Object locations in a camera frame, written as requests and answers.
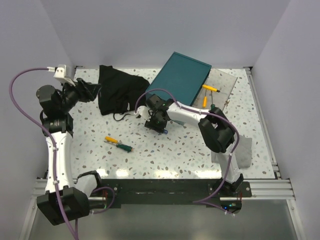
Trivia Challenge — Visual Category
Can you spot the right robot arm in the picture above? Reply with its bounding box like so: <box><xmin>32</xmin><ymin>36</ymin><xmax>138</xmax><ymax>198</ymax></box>
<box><xmin>138</xmin><ymin>94</ymin><xmax>244</xmax><ymax>197</ymax></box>

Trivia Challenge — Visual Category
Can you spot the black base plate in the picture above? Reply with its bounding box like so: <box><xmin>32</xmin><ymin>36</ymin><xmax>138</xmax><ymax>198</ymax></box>
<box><xmin>89</xmin><ymin>178</ymin><xmax>252</xmax><ymax>214</ymax></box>

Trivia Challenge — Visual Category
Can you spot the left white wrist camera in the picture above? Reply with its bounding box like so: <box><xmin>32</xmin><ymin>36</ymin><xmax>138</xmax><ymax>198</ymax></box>
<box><xmin>47</xmin><ymin>64</ymin><xmax>75</xmax><ymax>86</ymax></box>

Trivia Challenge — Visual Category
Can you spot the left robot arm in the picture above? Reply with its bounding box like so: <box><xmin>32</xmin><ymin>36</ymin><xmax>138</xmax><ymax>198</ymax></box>
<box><xmin>36</xmin><ymin>78</ymin><xmax>104</xmax><ymax>226</ymax></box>

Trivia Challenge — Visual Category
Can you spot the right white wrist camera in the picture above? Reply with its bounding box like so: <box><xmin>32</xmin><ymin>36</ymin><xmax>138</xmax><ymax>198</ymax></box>
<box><xmin>134</xmin><ymin>105</ymin><xmax>151</xmax><ymax>121</ymax></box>

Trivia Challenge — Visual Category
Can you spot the grey folded cloth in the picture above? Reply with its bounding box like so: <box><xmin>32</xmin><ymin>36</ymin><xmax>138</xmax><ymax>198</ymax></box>
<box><xmin>211</xmin><ymin>134</ymin><xmax>253</xmax><ymax>169</ymax></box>

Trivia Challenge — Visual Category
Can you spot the green screwdriver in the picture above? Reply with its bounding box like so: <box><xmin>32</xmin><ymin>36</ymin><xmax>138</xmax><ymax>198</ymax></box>
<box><xmin>104</xmin><ymin>140</ymin><xmax>134</xmax><ymax>153</ymax></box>
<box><xmin>210</xmin><ymin>91</ymin><xmax>216</xmax><ymax>111</ymax></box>

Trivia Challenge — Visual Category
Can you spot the orange screwdriver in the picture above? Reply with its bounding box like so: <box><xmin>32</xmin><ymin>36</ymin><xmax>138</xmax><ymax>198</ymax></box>
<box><xmin>202</xmin><ymin>89</ymin><xmax>208</xmax><ymax>109</ymax></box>
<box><xmin>104</xmin><ymin>136</ymin><xmax>119</xmax><ymax>144</ymax></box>
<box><xmin>202</xmin><ymin>84</ymin><xmax>221</xmax><ymax>93</ymax></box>

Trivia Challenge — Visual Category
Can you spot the clear plastic drawer tray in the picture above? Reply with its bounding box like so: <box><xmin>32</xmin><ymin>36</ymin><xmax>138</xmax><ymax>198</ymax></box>
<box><xmin>191</xmin><ymin>68</ymin><xmax>237</xmax><ymax>111</ymax></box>

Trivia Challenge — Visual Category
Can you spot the teal metal box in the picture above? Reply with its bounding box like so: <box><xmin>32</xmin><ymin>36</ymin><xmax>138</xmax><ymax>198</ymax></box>
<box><xmin>147</xmin><ymin>52</ymin><xmax>212</xmax><ymax>106</ymax></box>

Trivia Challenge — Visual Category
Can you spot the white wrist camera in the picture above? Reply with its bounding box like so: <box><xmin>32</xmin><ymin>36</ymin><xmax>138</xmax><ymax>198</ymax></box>
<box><xmin>47</xmin><ymin>64</ymin><xmax>75</xmax><ymax>86</ymax></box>
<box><xmin>134</xmin><ymin>105</ymin><xmax>151</xmax><ymax>121</ymax></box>

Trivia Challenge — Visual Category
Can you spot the black cloth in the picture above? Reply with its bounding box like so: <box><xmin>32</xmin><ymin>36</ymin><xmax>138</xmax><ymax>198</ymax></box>
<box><xmin>98</xmin><ymin>65</ymin><xmax>150</xmax><ymax>116</ymax></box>

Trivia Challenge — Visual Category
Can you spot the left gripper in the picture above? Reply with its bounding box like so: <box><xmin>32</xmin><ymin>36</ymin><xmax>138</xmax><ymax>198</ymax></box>
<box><xmin>59</xmin><ymin>77</ymin><xmax>102</xmax><ymax>113</ymax></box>

